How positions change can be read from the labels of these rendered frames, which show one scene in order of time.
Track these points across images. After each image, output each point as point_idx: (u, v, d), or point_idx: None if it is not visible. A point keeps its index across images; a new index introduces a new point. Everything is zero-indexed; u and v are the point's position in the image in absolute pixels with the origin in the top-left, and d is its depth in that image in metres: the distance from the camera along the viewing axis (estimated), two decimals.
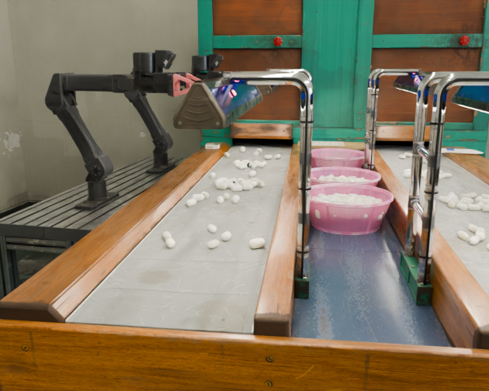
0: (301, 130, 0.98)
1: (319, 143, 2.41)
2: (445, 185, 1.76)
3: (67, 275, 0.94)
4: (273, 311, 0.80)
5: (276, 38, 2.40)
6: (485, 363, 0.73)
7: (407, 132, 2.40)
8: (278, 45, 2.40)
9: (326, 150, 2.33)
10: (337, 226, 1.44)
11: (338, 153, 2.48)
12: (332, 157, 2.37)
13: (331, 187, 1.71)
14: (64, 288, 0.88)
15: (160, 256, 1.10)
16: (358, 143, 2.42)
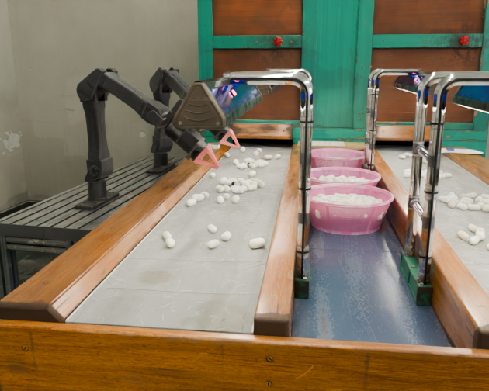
0: (301, 130, 0.98)
1: (319, 143, 2.41)
2: (445, 185, 1.76)
3: (67, 275, 0.94)
4: (273, 311, 0.80)
5: (276, 38, 2.40)
6: (485, 363, 0.73)
7: (407, 132, 2.40)
8: (278, 45, 2.40)
9: (326, 150, 2.33)
10: (337, 226, 1.44)
11: (338, 153, 2.48)
12: (332, 157, 2.37)
13: (331, 187, 1.71)
14: (64, 288, 0.88)
15: (160, 256, 1.10)
16: (358, 143, 2.42)
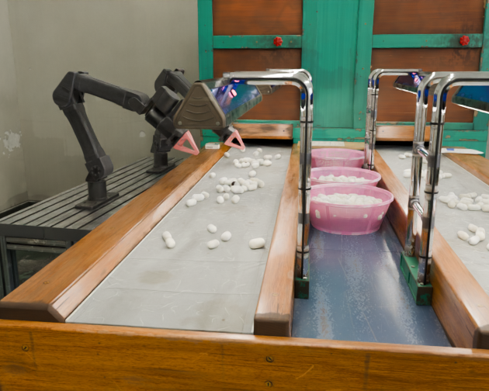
0: (301, 130, 0.98)
1: (319, 143, 2.41)
2: (445, 185, 1.76)
3: (67, 275, 0.94)
4: (273, 311, 0.80)
5: (276, 38, 2.40)
6: (485, 363, 0.73)
7: (407, 132, 2.40)
8: (278, 45, 2.40)
9: (326, 150, 2.33)
10: (337, 226, 1.44)
11: (338, 153, 2.48)
12: (332, 157, 2.37)
13: (331, 187, 1.71)
14: (64, 288, 0.88)
15: (160, 256, 1.10)
16: (358, 143, 2.42)
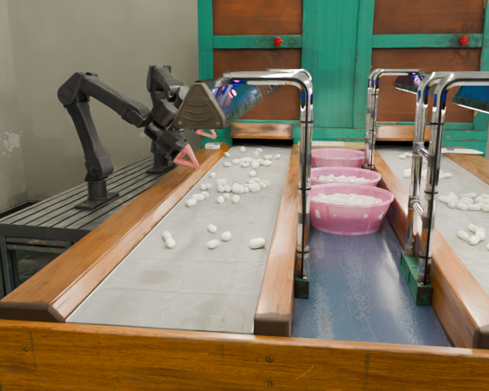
0: (301, 130, 0.98)
1: (319, 143, 2.41)
2: (445, 185, 1.76)
3: (67, 275, 0.94)
4: (273, 311, 0.80)
5: (276, 38, 2.40)
6: (485, 363, 0.73)
7: (407, 132, 2.40)
8: (278, 45, 2.40)
9: (326, 150, 2.33)
10: (337, 226, 1.44)
11: (338, 153, 2.48)
12: (332, 157, 2.37)
13: (331, 187, 1.71)
14: (64, 288, 0.88)
15: (160, 256, 1.10)
16: (358, 143, 2.42)
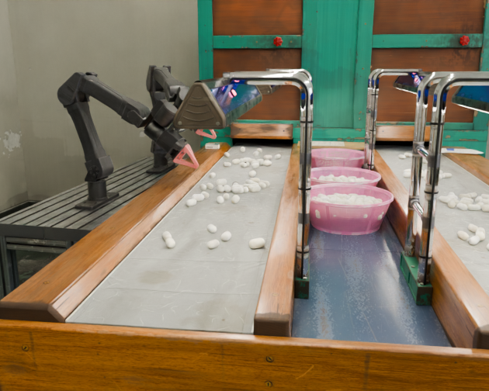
0: (301, 130, 0.98)
1: (319, 143, 2.41)
2: (445, 185, 1.76)
3: (67, 275, 0.94)
4: (273, 311, 0.80)
5: (276, 38, 2.40)
6: (485, 363, 0.73)
7: (407, 132, 2.40)
8: (278, 45, 2.40)
9: (326, 150, 2.33)
10: (337, 226, 1.44)
11: (338, 153, 2.48)
12: (332, 157, 2.37)
13: (331, 187, 1.71)
14: (64, 288, 0.88)
15: (160, 256, 1.10)
16: (358, 143, 2.42)
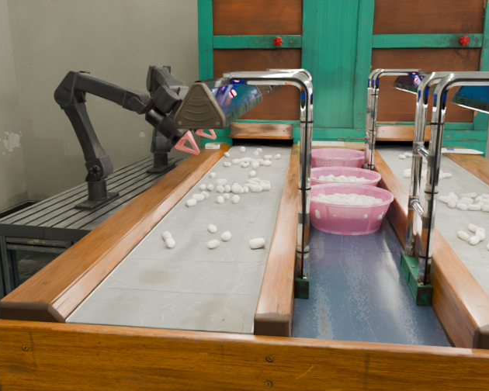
0: (301, 130, 0.98)
1: (319, 143, 2.41)
2: (445, 185, 1.76)
3: (67, 275, 0.94)
4: (273, 311, 0.80)
5: (276, 38, 2.40)
6: (485, 363, 0.73)
7: (407, 132, 2.40)
8: (278, 45, 2.40)
9: (326, 150, 2.33)
10: (337, 226, 1.44)
11: (338, 153, 2.48)
12: (332, 157, 2.37)
13: (331, 187, 1.71)
14: (64, 288, 0.88)
15: (160, 256, 1.10)
16: (358, 143, 2.42)
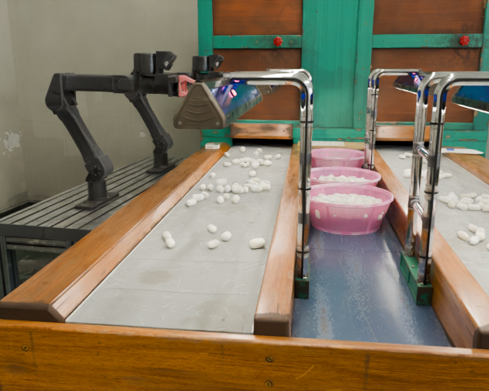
0: (301, 130, 0.98)
1: (319, 143, 2.41)
2: (445, 185, 1.76)
3: (67, 275, 0.94)
4: (273, 311, 0.80)
5: (276, 38, 2.40)
6: (485, 363, 0.73)
7: (407, 132, 2.40)
8: (278, 45, 2.40)
9: (326, 150, 2.33)
10: (337, 226, 1.44)
11: (338, 153, 2.48)
12: (332, 157, 2.37)
13: (331, 187, 1.71)
14: (64, 288, 0.88)
15: (160, 256, 1.10)
16: (358, 143, 2.42)
